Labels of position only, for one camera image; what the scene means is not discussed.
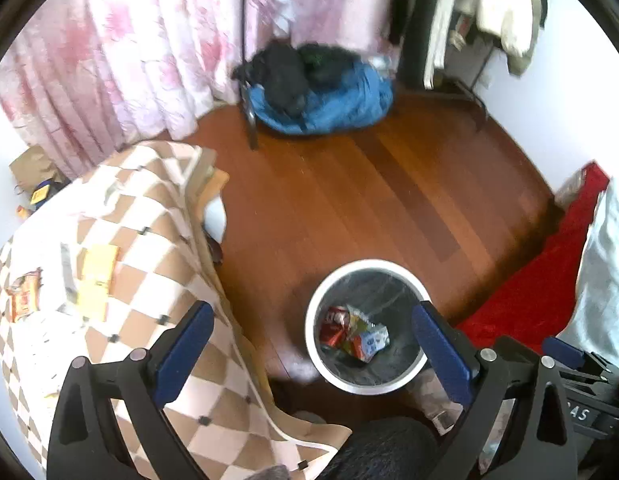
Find yellow cigarette carton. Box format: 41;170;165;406
78;245;119;322

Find grey long cardboard box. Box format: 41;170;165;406
60;244;78;304

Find white round trash bin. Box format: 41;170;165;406
304;259;430;396

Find white pillow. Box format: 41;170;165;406
558;179;619;367

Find red blanket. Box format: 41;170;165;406
457;162;610;353

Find checkered slipper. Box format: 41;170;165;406
406;366;463;436

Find orange snack wrapper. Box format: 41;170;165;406
8;269;42;323

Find checkered brown pink bedspread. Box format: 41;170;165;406
0;141;349;479

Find small blue white carton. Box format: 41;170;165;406
353;324;390;363

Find crushed red soda can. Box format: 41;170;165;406
319;306;351;348

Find brown paper bag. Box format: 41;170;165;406
9;145;67;194

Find blue sleeping bag pile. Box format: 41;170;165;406
248;61;394;136

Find hanging white clothes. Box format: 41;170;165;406
416;0;547;90

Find black metal rack stand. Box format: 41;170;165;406
239;0;259;151

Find black clothes pile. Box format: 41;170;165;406
232;40;360;118

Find pink floral curtain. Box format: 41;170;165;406
0;0;389;178

